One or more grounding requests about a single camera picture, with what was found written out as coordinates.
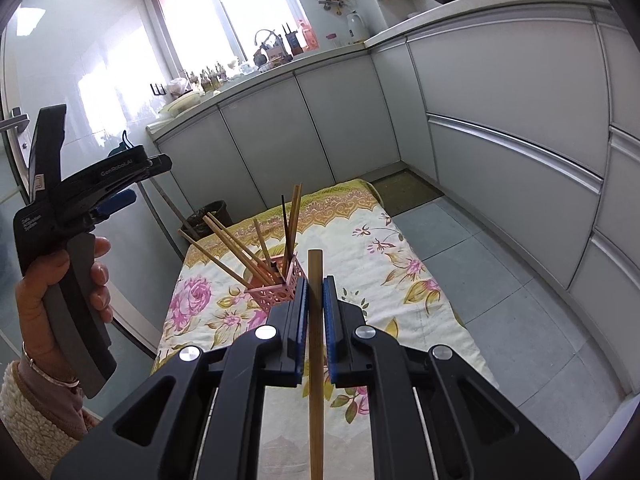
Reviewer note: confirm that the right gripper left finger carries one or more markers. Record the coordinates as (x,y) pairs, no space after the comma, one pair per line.
(199,416)

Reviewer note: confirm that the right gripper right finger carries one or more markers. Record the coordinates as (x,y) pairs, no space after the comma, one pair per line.
(432,415)

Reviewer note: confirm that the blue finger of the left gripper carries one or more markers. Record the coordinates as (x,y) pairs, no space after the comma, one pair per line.
(117,202)

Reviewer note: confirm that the black chopstick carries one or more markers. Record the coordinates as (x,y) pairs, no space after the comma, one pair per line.
(287,249)

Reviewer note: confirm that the fleece sleeve forearm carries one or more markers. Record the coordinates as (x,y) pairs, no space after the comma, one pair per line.
(45,421)

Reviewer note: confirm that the kitchen cabinets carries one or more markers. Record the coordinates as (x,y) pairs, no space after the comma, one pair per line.
(525,112)

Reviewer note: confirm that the person left hand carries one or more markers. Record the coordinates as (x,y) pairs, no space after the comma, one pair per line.
(37,335)

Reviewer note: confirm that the mop with blue clip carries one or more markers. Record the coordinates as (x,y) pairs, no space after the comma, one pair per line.
(125,145)

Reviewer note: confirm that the black trash bin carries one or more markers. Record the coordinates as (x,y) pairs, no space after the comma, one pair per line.
(196,227)

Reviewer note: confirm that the pink perforated utensil holder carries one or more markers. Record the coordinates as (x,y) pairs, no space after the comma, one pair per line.
(267,297)

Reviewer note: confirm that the window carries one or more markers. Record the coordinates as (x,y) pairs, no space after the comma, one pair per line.
(196,34)

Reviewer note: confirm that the white kettle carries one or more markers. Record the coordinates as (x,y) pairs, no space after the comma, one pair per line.
(357,28)

